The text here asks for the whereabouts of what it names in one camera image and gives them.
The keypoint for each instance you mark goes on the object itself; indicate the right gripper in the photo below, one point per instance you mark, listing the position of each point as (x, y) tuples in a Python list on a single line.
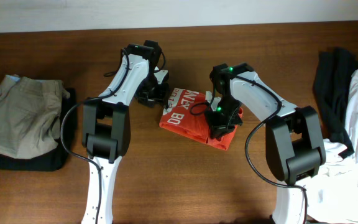
[(216, 126)]

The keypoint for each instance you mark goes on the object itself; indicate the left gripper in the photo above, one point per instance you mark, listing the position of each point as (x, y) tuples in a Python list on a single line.
[(160, 94)]

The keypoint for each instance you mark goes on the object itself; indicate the red t-shirt white print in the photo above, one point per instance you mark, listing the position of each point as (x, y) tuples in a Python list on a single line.
[(178, 119)]

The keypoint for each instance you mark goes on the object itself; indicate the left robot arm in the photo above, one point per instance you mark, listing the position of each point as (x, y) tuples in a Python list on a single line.
[(106, 122)]

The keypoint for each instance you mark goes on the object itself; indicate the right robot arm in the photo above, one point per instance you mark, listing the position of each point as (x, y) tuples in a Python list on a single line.
[(294, 147)]

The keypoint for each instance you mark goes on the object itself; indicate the folded black garment left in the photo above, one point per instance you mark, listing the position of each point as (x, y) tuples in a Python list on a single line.
[(51, 161)]

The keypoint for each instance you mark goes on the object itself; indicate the black garment right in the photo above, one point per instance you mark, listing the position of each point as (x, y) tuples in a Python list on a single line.
[(331, 89)]

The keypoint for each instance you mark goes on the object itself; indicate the folded khaki trousers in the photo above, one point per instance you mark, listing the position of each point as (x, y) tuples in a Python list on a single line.
[(30, 116)]

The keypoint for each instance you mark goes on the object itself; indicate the white garment right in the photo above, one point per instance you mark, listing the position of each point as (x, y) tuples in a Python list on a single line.
[(333, 193)]

